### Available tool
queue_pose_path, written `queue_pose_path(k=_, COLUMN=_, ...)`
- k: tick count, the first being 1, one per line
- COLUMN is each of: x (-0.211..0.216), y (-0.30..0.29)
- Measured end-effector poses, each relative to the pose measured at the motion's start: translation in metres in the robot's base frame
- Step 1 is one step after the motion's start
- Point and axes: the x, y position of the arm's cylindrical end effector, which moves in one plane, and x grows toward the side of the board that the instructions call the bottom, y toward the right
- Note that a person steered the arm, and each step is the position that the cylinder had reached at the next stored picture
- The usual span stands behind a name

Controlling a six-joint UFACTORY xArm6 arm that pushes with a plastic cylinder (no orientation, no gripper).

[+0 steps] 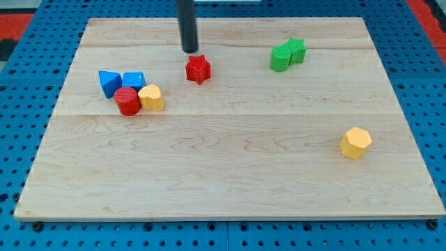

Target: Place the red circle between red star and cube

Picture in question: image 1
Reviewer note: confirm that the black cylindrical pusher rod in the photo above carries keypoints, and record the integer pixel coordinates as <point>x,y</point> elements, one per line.
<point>187,25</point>

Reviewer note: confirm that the yellow hexagon block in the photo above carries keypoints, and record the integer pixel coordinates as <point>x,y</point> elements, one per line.
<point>355,143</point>

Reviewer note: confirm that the yellow heart block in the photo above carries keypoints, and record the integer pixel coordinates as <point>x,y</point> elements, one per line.
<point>151,98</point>

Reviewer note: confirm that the green star block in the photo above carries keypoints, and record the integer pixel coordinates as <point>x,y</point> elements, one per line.
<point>298,50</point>

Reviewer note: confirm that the light wooden board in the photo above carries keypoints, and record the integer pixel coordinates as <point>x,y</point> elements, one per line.
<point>249,144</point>

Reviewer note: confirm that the red cylinder block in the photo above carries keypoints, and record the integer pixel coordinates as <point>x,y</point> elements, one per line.
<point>127,101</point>

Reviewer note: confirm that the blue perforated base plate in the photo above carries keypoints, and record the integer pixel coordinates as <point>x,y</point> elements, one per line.
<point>35,72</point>

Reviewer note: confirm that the blue triangle block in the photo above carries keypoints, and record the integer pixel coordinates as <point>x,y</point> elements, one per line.
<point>110,82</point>

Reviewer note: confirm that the red star block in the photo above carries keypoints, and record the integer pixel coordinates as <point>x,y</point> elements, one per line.
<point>198,69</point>

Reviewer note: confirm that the blue cube block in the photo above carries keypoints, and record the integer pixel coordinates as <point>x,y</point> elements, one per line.
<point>135,80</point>

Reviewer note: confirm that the green cylinder block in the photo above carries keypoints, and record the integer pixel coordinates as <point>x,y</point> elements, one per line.
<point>280,58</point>

